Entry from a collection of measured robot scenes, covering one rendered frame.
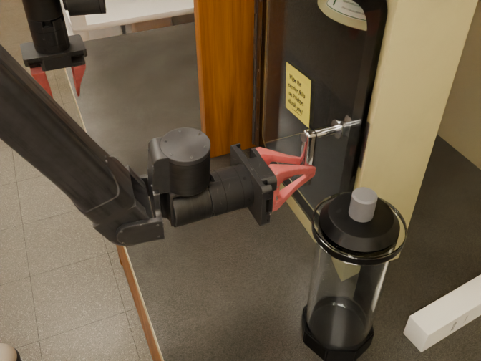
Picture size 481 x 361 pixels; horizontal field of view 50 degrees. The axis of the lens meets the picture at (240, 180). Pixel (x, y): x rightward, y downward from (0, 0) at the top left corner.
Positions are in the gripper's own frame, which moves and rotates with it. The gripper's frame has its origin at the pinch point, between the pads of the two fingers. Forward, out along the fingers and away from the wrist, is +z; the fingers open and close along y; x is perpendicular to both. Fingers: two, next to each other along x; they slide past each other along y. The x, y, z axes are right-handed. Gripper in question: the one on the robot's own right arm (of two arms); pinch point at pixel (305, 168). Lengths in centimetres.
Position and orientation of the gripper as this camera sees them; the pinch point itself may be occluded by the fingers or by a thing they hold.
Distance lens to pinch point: 70.5
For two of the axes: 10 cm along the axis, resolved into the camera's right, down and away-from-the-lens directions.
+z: 9.2, -2.5, 3.1
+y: -4.0, -5.9, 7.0
